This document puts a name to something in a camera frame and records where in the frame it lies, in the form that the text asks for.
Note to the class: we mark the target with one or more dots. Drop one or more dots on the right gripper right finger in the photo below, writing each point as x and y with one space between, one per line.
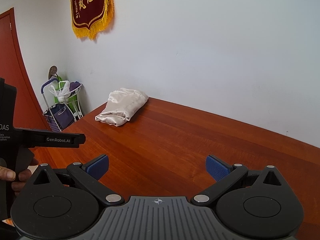
226 176

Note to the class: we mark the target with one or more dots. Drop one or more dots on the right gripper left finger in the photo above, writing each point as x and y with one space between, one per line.
87 176

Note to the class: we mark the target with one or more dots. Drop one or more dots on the person's left hand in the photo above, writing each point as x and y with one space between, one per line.
9 175

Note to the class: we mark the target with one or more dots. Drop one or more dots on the red wooden door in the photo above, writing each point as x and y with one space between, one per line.
28 113

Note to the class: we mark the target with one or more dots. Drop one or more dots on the folded cream garment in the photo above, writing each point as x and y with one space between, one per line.
121 106

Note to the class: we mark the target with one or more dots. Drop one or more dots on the red gold fringed banner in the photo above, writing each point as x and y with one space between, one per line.
89 17

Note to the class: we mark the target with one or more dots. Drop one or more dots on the white wire stand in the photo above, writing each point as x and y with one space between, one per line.
73 100

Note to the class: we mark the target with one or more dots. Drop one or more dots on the round wall hook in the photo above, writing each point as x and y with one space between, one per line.
52 72

